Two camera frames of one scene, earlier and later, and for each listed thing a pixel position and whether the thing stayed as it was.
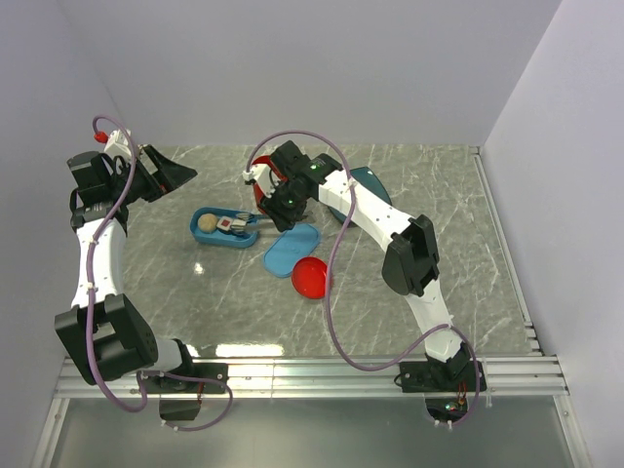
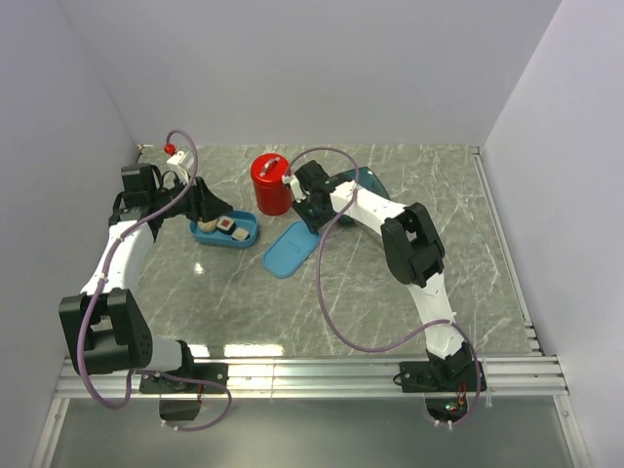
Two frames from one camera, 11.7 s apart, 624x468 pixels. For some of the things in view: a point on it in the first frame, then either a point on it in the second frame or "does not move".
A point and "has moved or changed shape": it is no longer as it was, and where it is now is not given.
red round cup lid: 309,277 has moved or changed shape
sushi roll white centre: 238,224 has moved or changed shape
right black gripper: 283,219 → 313,224
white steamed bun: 207,222 does not move
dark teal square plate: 366,178 does not move
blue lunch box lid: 292,245 does not move
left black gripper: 168,176 → 204,206
